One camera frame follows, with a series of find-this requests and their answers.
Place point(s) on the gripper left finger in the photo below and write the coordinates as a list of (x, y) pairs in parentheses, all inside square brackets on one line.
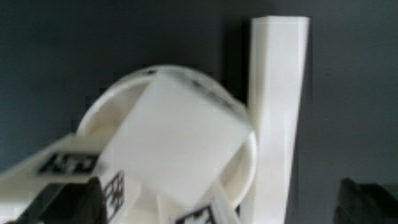
[(69, 204)]

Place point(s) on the white stool leg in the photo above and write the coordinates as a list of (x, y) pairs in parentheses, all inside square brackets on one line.
[(179, 139), (67, 164), (213, 212)]

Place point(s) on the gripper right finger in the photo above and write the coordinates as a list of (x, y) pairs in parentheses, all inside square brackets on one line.
[(367, 203)]

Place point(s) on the white U-shaped fence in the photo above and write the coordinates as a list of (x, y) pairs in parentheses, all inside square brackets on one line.
[(280, 34)]

